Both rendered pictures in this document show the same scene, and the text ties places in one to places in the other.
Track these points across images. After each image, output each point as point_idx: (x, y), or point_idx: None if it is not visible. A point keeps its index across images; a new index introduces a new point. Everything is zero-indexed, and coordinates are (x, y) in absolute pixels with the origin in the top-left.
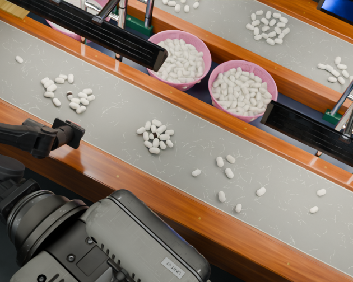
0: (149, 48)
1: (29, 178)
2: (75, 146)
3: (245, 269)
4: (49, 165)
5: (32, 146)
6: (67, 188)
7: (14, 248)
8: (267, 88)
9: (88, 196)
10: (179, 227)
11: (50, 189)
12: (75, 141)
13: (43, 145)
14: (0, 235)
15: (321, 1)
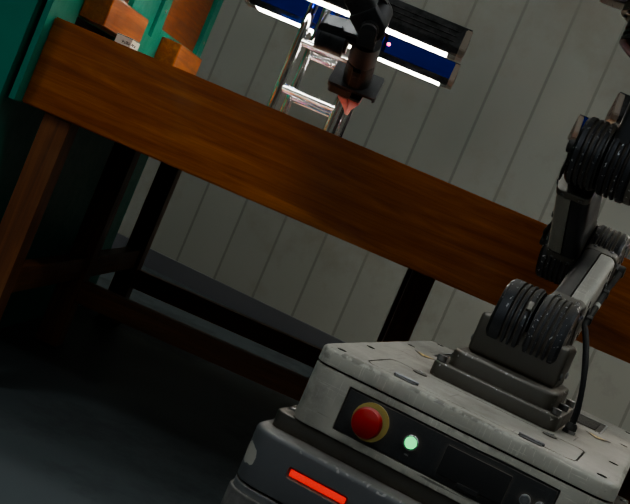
0: (453, 26)
1: (68, 403)
2: (374, 95)
3: None
4: (296, 158)
5: (377, 1)
6: (306, 220)
7: (81, 461)
8: None
9: (350, 225)
10: (535, 236)
11: (115, 424)
12: (372, 89)
13: (385, 11)
14: (45, 440)
15: (578, 126)
